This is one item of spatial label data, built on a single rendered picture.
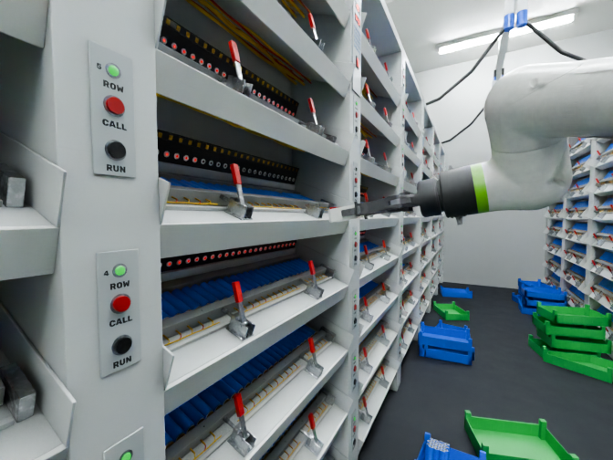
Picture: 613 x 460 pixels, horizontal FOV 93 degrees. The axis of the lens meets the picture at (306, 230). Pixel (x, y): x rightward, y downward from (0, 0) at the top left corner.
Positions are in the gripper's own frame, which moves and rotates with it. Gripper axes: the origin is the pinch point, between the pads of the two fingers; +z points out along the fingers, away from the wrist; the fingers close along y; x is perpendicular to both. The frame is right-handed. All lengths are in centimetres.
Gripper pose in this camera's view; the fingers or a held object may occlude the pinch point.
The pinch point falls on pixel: (345, 214)
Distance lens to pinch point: 68.6
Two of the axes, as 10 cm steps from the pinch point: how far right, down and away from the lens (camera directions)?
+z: -8.6, 1.5, 4.9
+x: -1.5, -9.9, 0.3
